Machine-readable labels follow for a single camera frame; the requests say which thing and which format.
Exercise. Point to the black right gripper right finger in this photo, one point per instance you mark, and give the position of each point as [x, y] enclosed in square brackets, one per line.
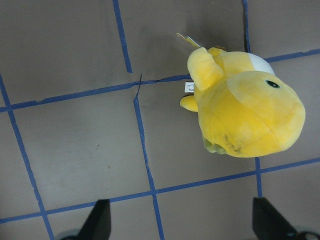
[269, 224]

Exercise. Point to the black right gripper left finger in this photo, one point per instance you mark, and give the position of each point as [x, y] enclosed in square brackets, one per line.
[98, 224]

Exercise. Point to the yellow plush toy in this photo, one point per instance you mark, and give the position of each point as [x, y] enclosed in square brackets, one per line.
[244, 110]

